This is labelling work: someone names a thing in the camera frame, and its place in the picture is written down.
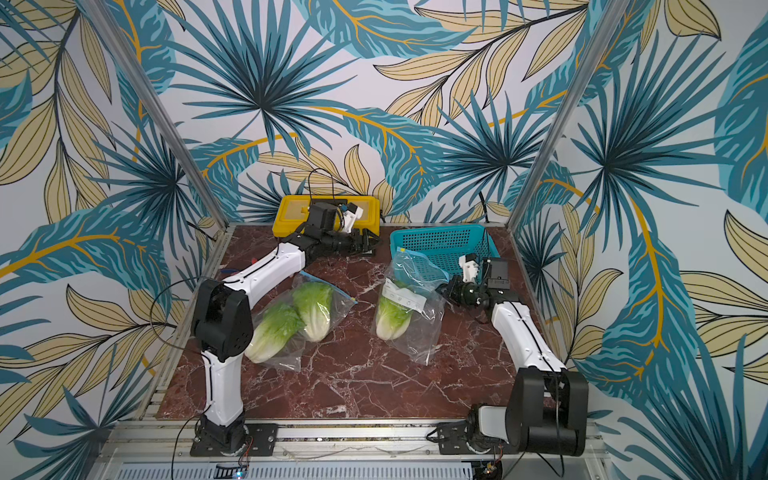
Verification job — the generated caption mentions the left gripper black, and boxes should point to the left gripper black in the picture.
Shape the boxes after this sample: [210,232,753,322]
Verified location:
[323,226,387,257]

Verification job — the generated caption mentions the chinese cabbage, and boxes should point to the chinese cabbage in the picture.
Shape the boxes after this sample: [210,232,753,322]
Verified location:
[292,282,333,342]
[375,279,413,341]
[244,303,304,363]

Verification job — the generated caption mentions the clear zipper bag blue seal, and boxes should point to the clear zipper bag blue seal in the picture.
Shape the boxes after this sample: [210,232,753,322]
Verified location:
[244,272,357,372]

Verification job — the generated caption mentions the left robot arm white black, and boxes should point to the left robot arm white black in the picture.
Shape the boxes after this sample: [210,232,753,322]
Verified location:
[191,227,379,429]

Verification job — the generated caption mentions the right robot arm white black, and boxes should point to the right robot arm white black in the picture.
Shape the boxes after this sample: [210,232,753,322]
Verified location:
[437,276,589,457]

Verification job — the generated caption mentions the yellow black toolbox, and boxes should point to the yellow black toolbox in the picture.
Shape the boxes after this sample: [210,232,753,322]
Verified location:
[272,195,381,238]

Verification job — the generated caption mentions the teal plastic basket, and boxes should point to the teal plastic basket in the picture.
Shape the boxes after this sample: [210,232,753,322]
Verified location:
[389,224,499,281]

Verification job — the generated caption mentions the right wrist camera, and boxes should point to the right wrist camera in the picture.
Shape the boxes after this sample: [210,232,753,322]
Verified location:
[458,254,510,290]

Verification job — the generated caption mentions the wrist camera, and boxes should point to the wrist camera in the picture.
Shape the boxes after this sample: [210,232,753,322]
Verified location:
[458,254,510,290]
[303,201,364,238]

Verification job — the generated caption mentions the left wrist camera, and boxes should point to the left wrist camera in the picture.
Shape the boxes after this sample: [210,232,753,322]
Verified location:
[303,201,364,238]

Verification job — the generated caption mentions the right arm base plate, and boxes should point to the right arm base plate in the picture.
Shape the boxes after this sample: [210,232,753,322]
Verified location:
[425,420,508,455]

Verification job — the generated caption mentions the right aluminium frame post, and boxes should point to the right aluminium frame post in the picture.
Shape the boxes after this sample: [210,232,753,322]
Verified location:
[507,0,629,235]

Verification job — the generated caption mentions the aluminium frame post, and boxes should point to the aluminium frame post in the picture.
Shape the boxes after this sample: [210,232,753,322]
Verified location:
[81,0,229,230]
[507,0,629,235]

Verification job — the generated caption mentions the left aluminium frame post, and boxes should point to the left aluminium frame post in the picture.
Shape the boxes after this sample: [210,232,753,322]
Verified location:
[81,0,229,230]

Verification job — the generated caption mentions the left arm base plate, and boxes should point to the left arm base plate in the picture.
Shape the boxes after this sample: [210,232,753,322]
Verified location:
[190,422,278,457]

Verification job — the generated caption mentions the front aluminium rail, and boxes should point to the front aluminium rail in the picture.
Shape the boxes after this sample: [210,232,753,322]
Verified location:
[88,419,618,479]

